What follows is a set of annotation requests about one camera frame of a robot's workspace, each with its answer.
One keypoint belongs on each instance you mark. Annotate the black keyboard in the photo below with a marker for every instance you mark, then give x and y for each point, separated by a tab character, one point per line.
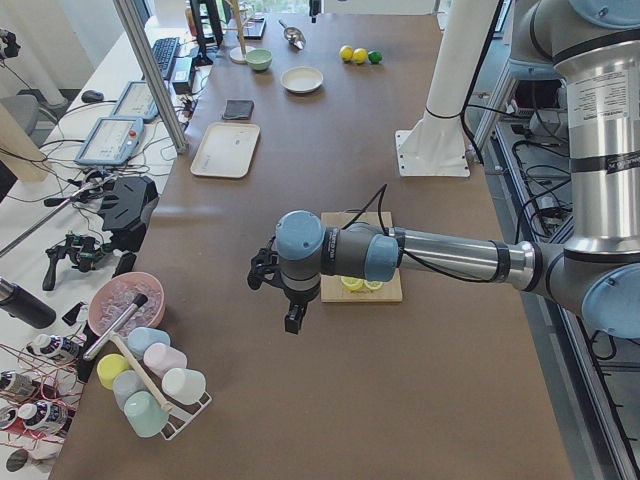
164	51

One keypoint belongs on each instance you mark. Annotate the green lime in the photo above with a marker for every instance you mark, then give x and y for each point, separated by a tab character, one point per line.
375	57

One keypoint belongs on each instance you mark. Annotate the aluminium frame post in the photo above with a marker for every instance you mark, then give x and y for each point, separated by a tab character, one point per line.
134	29

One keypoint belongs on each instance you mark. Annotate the black computer mouse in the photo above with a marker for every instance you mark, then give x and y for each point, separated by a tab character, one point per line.
92	96

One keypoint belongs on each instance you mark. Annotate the metal ice scoop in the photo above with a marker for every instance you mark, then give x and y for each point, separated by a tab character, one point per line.
293	35

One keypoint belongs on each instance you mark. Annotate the grey plastic cup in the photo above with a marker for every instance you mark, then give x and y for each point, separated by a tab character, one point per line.
125	385

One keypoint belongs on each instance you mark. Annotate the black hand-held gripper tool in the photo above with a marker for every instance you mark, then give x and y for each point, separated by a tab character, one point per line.
84	252

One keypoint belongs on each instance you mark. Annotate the pink bowl with ice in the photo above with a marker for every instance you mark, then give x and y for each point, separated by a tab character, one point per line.
115	296

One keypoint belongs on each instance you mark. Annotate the mint green bowl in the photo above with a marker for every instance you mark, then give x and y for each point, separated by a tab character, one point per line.
259	59

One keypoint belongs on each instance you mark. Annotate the white wire cup rack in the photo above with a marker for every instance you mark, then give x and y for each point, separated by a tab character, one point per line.
180	415

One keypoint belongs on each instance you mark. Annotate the yellow lemon near lime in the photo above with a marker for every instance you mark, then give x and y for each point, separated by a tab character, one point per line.
359	56

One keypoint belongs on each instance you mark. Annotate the far teach pendant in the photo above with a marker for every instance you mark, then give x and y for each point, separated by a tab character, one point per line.
136	100

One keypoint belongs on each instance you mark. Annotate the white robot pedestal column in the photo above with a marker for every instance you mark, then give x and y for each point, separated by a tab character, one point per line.
435	146

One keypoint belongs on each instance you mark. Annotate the cream rectangular tray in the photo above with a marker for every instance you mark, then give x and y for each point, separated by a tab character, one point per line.
226	150

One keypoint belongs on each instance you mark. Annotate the near teach pendant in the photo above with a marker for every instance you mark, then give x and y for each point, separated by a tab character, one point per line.
111	142

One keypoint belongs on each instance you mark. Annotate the yellow lemon outer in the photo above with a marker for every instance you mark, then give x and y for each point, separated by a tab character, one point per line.
346	53

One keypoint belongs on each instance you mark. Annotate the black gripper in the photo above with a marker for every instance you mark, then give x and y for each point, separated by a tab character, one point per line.
298	296

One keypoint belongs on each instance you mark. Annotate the white plastic cup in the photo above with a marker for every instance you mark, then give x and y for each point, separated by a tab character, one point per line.
184	385

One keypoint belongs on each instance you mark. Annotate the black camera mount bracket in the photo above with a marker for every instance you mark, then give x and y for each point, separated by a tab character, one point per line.
126	209

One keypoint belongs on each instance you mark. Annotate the pink plastic cup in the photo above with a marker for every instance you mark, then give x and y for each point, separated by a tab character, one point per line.
159	358

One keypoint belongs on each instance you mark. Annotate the blue plastic cup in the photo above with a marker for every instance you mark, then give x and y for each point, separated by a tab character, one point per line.
141	338

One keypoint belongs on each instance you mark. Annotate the wooden glass drying stand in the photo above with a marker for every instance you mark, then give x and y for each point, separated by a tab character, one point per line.
238	54

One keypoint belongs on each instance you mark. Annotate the mint plastic cup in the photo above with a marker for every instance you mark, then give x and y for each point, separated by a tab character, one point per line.
144	414

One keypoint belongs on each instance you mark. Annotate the black thermos bottle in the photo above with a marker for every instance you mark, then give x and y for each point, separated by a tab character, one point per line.
24	306

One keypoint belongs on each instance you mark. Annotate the lemon slice right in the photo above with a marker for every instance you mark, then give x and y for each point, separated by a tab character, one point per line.
373	285

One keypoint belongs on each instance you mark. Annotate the dark grey folded cloth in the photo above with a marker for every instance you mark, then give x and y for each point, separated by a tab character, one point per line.
236	109

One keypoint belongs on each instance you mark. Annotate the cream round plate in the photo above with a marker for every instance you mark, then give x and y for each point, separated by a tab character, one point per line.
302	79

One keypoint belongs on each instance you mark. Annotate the wooden cutting board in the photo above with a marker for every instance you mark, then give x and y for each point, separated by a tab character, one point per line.
332	288

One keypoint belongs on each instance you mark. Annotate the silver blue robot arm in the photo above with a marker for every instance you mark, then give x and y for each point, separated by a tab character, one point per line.
594	47

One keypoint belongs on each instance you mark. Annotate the metal muddler black tip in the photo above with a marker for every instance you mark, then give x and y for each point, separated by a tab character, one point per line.
139	301

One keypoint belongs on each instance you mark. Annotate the teach pendant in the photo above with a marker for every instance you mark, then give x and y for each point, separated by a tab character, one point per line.
136	100
111	142

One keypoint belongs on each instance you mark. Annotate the yellow plastic cup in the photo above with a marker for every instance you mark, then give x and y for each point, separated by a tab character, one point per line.
110	367

